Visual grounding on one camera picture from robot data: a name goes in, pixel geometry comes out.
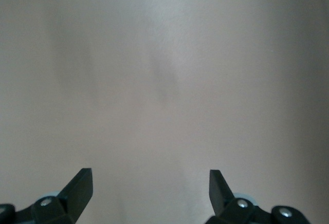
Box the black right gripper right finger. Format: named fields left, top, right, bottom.
left=207, top=169, right=309, bottom=224

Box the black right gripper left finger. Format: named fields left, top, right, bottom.
left=0, top=167, right=93, bottom=224

